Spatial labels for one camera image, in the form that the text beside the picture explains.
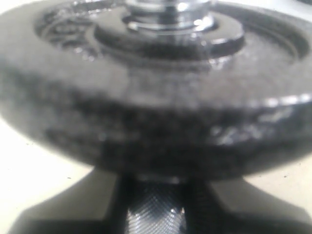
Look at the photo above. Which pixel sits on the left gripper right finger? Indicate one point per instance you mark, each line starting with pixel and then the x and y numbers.
pixel 234 206

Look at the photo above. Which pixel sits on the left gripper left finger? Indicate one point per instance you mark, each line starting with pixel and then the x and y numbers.
pixel 94 205

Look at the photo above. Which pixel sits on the black far weight plate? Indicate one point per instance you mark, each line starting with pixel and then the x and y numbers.
pixel 145 87

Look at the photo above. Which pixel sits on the chrome threaded dumbbell bar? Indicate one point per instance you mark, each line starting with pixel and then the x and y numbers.
pixel 156 212

